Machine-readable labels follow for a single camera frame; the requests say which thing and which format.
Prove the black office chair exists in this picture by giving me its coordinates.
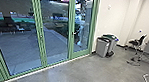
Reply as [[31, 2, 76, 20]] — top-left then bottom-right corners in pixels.
[[123, 32, 149, 67]]

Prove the grey trash bin, dark lid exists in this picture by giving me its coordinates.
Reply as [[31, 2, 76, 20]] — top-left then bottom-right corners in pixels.
[[101, 33, 120, 58]]

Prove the green framed glass door wall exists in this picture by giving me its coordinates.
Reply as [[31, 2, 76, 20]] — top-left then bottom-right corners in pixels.
[[0, 0, 101, 82]]

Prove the white wall switch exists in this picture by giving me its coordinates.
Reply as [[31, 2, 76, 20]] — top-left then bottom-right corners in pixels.
[[107, 4, 112, 10]]

